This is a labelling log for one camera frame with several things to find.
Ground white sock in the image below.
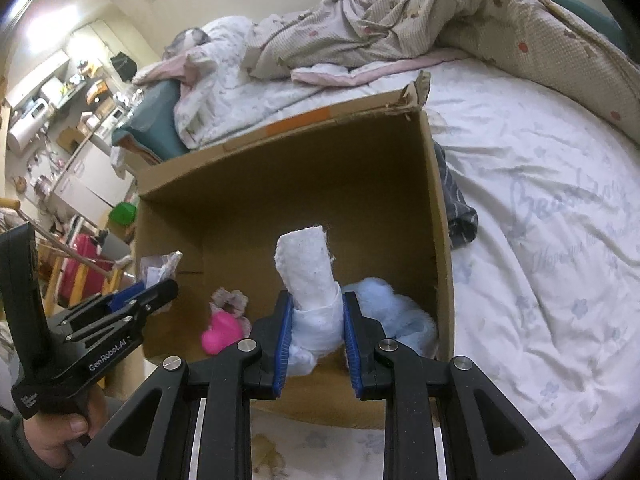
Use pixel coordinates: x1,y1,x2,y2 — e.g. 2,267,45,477
274,225,346,376

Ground pale pink quilt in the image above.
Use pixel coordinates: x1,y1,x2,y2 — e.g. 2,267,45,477
132,50,223,86

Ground black hanging garment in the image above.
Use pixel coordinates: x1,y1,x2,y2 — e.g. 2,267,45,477
110,51,138,81

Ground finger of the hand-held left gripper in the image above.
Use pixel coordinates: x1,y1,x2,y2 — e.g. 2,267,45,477
50,282,148,326
62,280,179,343

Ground white floral bed quilt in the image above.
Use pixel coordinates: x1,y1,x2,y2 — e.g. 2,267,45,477
172,15,640,480

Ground beige floral blanket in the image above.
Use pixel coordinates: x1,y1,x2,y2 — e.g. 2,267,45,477
242,0,640,141

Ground white water heater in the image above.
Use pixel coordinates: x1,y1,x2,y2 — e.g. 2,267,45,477
7,101,55,153

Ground person's left hand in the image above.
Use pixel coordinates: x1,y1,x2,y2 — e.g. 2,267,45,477
20,392,108,468

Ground grey white cloth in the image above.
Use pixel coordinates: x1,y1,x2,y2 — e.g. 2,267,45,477
171,26,212,52

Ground grey bin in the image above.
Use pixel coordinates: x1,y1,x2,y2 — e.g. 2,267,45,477
96,230,135,261

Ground brown cardboard box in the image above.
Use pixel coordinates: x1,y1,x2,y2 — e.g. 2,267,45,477
134,71,455,431

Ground bright pink toy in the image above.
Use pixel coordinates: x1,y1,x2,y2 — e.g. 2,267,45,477
201,311,246,356

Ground white floor cabinet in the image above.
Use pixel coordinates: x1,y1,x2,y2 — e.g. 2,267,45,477
50,147,136,221

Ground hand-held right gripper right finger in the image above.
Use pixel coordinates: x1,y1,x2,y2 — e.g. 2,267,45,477
342,291,578,480

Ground pink lace-trimmed scrunchie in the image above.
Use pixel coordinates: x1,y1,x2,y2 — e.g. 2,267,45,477
210,287,251,336

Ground light blue fluffy sock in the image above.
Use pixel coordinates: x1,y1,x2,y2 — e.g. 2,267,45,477
342,277,438,361

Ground red suitcase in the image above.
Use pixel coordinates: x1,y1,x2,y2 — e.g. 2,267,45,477
56,234,108,306

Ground clear plastic packet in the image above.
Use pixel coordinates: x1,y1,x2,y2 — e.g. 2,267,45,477
140,251,183,286

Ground yellow wooden rack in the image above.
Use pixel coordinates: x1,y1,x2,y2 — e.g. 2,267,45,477
0,197,131,311

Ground dark grey striped cloth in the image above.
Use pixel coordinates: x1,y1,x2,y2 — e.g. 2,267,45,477
432,141,479,250

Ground green plastic basin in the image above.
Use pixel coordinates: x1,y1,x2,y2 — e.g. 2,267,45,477
109,202,138,227

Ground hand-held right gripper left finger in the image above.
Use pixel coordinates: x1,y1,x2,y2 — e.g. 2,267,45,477
62,292,293,480

